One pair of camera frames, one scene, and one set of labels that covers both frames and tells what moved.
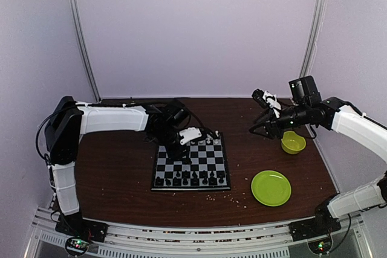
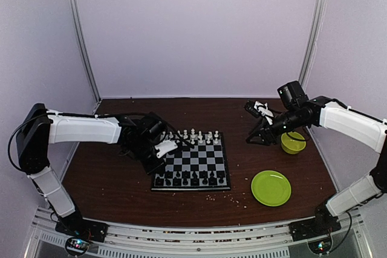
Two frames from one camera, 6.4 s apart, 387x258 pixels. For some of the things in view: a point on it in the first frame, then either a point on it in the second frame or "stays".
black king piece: [195, 176] stays
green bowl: [292, 143] stays
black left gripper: [176, 154] -> [152, 168]
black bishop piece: [204, 180] stays
